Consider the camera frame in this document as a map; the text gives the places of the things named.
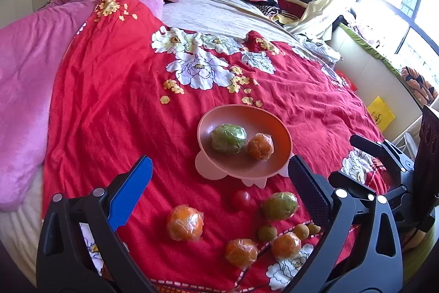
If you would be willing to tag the green-edged bench cushion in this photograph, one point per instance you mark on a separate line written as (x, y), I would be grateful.
(374, 47)

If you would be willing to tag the red floral blanket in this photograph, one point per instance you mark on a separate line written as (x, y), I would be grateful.
(120, 107)

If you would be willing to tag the dark clothes on bench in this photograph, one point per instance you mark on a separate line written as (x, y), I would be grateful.
(341, 23)

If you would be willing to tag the white window bench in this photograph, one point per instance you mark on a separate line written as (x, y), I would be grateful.
(370, 73)

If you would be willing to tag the olive green cloth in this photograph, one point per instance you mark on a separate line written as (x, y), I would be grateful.
(416, 248)

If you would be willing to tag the yellow bag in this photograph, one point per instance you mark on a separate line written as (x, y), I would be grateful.
(380, 114)

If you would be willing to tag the pink plush blanket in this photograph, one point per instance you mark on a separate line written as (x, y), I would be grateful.
(27, 73)

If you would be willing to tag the pink footed bowl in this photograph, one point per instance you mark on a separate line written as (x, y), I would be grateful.
(236, 119)

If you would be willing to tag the white striped cloth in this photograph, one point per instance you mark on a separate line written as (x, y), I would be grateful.
(317, 47)

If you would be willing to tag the orange black patterned cushion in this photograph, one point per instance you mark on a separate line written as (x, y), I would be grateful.
(419, 87)

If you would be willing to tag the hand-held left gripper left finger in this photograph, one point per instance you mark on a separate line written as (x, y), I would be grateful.
(132, 190)

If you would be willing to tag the red packet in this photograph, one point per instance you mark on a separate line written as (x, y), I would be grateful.
(347, 80)

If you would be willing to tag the green fruit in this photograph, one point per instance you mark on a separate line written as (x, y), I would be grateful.
(279, 206)
(228, 139)

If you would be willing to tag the large orange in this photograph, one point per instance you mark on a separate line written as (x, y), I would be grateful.
(184, 223)

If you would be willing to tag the beige bed sheet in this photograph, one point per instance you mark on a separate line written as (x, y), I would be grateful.
(219, 11)

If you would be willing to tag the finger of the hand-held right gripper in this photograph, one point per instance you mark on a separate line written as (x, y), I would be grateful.
(356, 184)
(374, 146)

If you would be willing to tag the small brown-green longan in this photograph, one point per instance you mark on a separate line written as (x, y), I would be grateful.
(266, 233)
(314, 228)
(301, 231)

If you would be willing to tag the red tomato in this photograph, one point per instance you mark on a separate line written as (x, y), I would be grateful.
(241, 199)

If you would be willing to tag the white ribbed mattress pad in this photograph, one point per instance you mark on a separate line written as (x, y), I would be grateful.
(20, 238)

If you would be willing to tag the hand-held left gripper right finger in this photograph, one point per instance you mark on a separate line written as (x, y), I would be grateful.
(308, 190)

